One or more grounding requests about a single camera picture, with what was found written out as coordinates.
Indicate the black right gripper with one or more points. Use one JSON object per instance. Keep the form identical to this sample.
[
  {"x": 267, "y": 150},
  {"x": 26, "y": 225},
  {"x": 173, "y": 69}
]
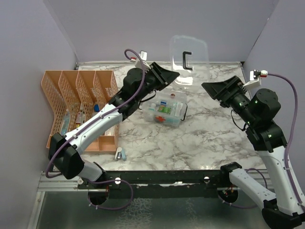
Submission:
[{"x": 219, "y": 89}]

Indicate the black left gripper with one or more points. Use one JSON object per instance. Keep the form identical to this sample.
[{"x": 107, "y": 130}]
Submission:
[{"x": 164, "y": 77}]

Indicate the clear plastic medicine box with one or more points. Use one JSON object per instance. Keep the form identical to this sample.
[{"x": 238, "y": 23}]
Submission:
[{"x": 162, "y": 118}]

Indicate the teal white dressing packet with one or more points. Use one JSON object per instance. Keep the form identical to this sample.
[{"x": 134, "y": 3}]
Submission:
[{"x": 178, "y": 109}]

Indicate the clear box lid black handle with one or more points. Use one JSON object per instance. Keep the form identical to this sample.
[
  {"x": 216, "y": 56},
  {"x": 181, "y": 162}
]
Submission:
[{"x": 189, "y": 57}]

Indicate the white disinfectant bottle green label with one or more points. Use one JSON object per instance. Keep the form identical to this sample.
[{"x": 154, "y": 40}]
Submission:
[{"x": 152, "y": 108}]

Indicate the white gauze pouch blue print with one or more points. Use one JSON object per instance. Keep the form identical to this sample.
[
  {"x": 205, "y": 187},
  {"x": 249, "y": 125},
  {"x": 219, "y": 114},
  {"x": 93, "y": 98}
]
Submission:
[{"x": 113, "y": 131}]

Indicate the small green packet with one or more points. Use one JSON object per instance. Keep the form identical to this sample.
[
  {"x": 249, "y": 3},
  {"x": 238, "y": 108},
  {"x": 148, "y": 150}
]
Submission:
[{"x": 166, "y": 110}]

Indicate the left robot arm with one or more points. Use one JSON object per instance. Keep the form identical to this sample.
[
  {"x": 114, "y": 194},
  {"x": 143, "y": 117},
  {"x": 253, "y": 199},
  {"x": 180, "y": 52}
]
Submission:
[{"x": 65, "y": 150}]

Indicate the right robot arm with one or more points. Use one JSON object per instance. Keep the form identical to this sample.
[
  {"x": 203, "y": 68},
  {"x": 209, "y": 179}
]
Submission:
[{"x": 283, "y": 208}]

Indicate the medicine box in organizer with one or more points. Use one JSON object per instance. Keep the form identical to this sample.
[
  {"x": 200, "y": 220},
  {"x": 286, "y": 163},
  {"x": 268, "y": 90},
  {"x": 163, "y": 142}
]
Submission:
[{"x": 80, "y": 119}]

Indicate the white teal thermometer case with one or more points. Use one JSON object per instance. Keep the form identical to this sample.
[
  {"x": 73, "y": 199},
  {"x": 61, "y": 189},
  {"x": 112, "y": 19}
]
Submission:
[{"x": 120, "y": 154}]

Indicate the orange plastic file organizer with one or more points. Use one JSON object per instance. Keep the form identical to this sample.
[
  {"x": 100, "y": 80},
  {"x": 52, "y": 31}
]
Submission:
[{"x": 76, "y": 91}]

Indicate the blue item in organizer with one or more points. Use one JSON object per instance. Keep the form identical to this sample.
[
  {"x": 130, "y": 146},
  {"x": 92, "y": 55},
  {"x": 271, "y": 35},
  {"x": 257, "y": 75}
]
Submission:
[{"x": 65, "y": 123}]

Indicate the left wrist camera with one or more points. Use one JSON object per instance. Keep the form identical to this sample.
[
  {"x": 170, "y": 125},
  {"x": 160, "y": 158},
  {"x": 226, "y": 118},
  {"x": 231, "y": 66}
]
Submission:
[{"x": 140, "y": 63}]

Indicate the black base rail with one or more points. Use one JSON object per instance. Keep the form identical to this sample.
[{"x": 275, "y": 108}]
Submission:
[{"x": 160, "y": 184}]

